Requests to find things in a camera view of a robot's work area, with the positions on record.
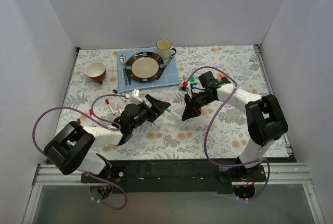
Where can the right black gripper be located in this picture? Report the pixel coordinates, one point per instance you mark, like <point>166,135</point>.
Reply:
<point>194,101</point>

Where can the cream enamel mug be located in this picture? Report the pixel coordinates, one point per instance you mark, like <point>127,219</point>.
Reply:
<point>165,49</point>

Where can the dark rimmed plate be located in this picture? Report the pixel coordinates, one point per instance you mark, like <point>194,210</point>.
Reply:
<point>145,67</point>

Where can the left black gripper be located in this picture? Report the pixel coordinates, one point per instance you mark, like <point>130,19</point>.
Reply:
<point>151,109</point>

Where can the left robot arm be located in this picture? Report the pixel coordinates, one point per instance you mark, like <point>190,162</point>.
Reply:
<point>69,149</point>

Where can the floral tablecloth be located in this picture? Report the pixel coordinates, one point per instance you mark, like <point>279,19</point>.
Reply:
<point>220,131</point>

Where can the metal spoon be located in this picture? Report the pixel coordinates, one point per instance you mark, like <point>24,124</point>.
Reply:
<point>123,61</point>

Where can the aluminium frame rail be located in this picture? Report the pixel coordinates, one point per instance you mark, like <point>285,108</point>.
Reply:
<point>276,173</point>

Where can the teal ended white pen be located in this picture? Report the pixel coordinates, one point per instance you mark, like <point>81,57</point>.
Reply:
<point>173,113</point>

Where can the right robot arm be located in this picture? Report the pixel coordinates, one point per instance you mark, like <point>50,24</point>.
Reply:
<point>265,119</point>

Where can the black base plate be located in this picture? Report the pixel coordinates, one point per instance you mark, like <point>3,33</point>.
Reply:
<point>192,175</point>

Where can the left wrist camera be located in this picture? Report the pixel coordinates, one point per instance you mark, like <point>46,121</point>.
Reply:
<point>133,97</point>

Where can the red bowl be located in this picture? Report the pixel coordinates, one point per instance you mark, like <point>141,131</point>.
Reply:
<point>96,71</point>

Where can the red white pen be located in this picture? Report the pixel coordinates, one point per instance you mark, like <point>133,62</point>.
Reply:
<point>109,106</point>

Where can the metal knife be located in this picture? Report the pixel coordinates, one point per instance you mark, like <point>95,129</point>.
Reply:
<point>169,60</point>

